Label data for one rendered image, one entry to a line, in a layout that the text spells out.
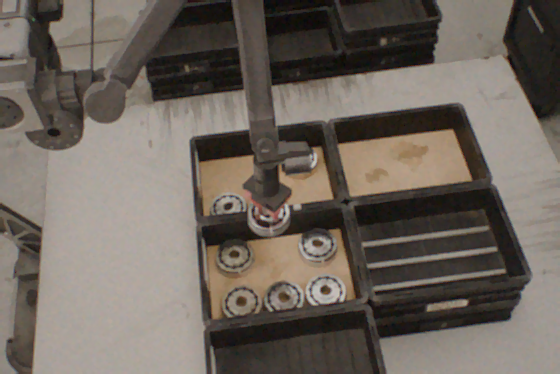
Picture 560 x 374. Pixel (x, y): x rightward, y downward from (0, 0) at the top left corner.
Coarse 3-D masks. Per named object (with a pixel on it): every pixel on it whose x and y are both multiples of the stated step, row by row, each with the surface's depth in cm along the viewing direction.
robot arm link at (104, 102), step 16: (160, 0) 127; (176, 0) 127; (144, 16) 129; (160, 16) 129; (176, 16) 130; (128, 32) 132; (144, 32) 130; (160, 32) 130; (128, 48) 131; (144, 48) 132; (112, 64) 133; (128, 64) 133; (144, 64) 135; (112, 80) 132; (128, 80) 134; (96, 96) 133; (112, 96) 134; (96, 112) 135; (112, 112) 136
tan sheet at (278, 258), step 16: (272, 240) 188; (288, 240) 188; (208, 256) 186; (256, 256) 185; (272, 256) 185; (288, 256) 185; (336, 256) 184; (256, 272) 182; (272, 272) 182; (288, 272) 182; (304, 272) 182; (320, 272) 181; (336, 272) 181; (224, 288) 180; (256, 288) 179; (304, 288) 179; (352, 288) 178; (240, 304) 177
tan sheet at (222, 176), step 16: (224, 160) 205; (240, 160) 205; (320, 160) 204; (208, 176) 202; (224, 176) 202; (240, 176) 202; (288, 176) 201; (320, 176) 200; (208, 192) 199; (224, 192) 198; (240, 192) 198; (304, 192) 197; (320, 192) 197; (208, 208) 195
